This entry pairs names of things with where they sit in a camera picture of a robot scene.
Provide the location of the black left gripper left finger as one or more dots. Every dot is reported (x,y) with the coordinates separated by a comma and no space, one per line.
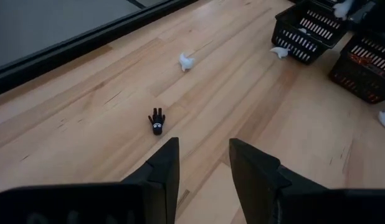
(86,205)

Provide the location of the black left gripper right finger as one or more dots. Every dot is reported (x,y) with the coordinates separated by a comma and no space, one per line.
(304,208)

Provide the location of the small black skeleton figure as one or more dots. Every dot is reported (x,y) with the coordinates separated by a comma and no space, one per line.
(157,123)

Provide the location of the black mesh plastic basket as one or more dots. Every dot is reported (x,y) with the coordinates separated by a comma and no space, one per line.
(364,77)
(304,40)

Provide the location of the black aluminium table frame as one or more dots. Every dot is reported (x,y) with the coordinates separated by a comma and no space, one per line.
(86,40)

